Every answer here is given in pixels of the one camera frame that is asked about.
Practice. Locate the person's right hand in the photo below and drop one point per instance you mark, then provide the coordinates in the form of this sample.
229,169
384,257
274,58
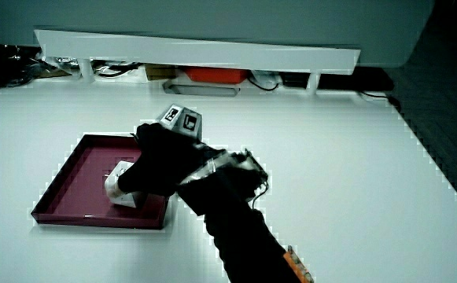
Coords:
161,157

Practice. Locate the white socket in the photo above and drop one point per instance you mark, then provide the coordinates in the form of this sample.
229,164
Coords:
127,199

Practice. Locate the person's right forearm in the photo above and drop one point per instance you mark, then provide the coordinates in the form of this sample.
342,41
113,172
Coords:
244,243

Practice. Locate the maroon square tray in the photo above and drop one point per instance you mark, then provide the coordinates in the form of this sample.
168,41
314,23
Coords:
82,184

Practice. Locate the brown cardboard box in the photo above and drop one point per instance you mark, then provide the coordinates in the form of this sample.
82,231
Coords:
160,72

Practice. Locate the orange box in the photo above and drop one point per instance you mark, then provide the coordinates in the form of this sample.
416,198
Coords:
216,74

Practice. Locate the white raised shelf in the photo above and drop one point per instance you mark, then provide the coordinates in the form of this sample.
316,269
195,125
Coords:
196,53

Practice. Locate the white device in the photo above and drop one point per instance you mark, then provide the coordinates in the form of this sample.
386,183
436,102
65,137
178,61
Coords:
266,78

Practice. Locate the orange patterned band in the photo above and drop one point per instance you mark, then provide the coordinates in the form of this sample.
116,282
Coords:
298,268

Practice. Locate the black tangled equipment pile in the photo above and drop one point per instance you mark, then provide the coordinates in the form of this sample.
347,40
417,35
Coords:
0,65

